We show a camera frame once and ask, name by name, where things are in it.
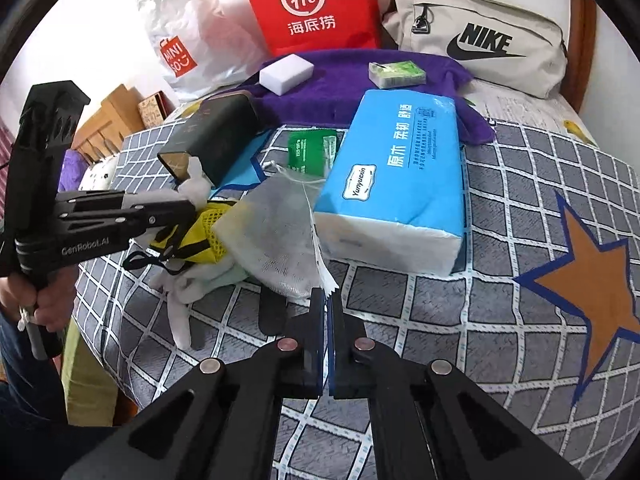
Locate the dark green tin box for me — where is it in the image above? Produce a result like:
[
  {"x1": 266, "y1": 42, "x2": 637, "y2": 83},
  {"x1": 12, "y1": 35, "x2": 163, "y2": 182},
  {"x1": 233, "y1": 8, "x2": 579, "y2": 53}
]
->
[{"x1": 156, "y1": 90, "x2": 261, "y2": 188}]

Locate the green pocket tissue pack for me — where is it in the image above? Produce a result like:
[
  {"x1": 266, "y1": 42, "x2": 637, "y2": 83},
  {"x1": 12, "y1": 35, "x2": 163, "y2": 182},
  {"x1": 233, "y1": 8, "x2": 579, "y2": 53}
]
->
[{"x1": 368, "y1": 59, "x2": 427, "y2": 88}]

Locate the blue tissue pack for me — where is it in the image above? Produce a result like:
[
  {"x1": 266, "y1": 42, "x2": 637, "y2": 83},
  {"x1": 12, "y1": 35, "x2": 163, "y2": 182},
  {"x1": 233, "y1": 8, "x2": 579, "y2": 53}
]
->
[{"x1": 312, "y1": 89, "x2": 468, "y2": 277}]

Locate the light wooden furniture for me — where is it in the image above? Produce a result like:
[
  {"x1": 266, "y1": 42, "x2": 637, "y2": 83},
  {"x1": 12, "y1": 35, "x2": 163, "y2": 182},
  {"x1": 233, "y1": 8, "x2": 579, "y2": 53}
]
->
[{"x1": 70, "y1": 84, "x2": 146, "y2": 166}]

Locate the green cloth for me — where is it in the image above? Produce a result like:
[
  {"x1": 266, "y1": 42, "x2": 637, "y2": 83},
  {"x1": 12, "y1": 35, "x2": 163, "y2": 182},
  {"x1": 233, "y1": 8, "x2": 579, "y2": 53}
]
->
[{"x1": 62, "y1": 320, "x2": 126, "y2": 426}]

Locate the patterned small box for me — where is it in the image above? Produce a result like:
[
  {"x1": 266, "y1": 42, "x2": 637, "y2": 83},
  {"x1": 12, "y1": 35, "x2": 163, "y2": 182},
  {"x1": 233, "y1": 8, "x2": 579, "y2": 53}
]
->
[{"x1": 137, "y1": 91, "x2": 178, "y2": 128}]

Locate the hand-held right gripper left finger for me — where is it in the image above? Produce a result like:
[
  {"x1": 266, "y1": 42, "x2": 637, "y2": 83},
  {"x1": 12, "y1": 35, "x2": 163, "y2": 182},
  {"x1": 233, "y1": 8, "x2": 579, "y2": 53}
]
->
[{"x1": 60, "y1": 287, "x2": 326, "y2": 480}]

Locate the brown wooden headboard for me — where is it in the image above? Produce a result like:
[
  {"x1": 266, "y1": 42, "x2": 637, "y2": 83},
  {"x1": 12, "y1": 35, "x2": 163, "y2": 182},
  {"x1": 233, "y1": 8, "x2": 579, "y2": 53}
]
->
[{"x1": 555, "y1": 0, "x2": 598, "y2": 116}]

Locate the person's left hand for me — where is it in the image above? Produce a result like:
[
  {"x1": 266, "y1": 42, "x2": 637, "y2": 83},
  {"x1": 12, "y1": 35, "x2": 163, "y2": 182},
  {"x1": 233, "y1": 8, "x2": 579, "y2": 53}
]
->
[{"x1": 0, "y1": 266, "x2": 79, "y2": 343}]

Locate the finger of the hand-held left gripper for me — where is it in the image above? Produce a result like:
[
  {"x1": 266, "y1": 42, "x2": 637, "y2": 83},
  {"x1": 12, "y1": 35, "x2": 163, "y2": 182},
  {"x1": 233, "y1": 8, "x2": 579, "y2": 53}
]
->
[
  {"x1": 57, "y1": 191, "x2": 196, "y2": 218},
  {"x1": 57, "y1": 211, "x2": 193, "y2": 235}
]

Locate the yellow mesh pouch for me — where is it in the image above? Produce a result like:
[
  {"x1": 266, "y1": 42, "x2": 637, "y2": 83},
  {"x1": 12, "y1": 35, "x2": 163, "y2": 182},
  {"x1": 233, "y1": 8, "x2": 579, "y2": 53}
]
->
[{"x1": 122, "y1": 202, "x2": 238, "y2": 273}]

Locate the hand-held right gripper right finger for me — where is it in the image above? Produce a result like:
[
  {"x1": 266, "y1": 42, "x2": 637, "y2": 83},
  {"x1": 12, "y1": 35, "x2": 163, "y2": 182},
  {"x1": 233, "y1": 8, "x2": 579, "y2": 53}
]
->
[{"x1": 327, "y1": 295, "x2": 586, "y2": 480}]

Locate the white glove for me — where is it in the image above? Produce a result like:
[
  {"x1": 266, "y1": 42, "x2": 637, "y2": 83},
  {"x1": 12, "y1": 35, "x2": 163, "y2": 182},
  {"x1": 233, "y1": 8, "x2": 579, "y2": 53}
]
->
[{"x1": 147, "y1": 157, "x2": 251, "y2": 351}]

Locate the white sponge block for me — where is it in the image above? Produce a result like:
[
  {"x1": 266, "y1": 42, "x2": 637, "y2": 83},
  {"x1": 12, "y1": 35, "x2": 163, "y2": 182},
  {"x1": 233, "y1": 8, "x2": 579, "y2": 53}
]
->
[{"x1": 259, "y1": 55, "x2": 315, "y2": 95}]

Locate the purple towel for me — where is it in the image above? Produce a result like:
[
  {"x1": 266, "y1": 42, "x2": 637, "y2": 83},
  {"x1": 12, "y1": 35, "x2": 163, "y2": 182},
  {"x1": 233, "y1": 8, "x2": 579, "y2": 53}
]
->
[{"x1": 235, "y1": 49, "x2": 496, "y2": 147}]

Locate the white mesh drawstring bag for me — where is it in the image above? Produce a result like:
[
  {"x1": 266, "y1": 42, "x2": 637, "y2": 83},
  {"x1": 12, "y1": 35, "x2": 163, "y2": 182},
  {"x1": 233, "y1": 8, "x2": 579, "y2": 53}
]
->
[{"x1": 211, "y1": 160, "x2": 341, "y2": 306}]

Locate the grey waist bag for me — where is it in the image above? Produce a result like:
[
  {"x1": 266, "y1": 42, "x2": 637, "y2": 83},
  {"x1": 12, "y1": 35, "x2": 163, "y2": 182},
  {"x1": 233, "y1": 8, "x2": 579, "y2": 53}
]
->
[{"x1": 381, "y1": 0, "x2": 571, "y2": 100}]

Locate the white plastic shopping bag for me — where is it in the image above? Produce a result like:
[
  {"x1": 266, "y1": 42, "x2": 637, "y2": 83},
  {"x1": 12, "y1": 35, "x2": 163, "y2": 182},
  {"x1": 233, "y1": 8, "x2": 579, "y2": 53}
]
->
[{"x1": 136, "y1": 0, "x2": 271, "y2": 101}]

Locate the person's trouser leg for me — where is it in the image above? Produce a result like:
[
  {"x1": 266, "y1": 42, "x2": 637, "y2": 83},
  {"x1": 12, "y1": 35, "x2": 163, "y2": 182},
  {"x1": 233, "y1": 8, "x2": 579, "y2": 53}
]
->
[{"x1": 0, "y1": 310, "x2": 68, "y2": 428}]

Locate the white floral pillow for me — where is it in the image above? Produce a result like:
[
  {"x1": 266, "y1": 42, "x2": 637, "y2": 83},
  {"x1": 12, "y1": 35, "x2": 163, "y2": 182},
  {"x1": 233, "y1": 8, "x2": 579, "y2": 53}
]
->
[{"x1": 80, "y1": 155, "x2": 121, "y2": 191}]

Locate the green flat packet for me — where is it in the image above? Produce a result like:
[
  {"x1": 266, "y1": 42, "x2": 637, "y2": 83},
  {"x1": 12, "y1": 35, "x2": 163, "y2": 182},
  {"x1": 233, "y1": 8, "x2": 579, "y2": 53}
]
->
[{"x1": 287, "y1": 129, "x2": 347, "y2": 179}]

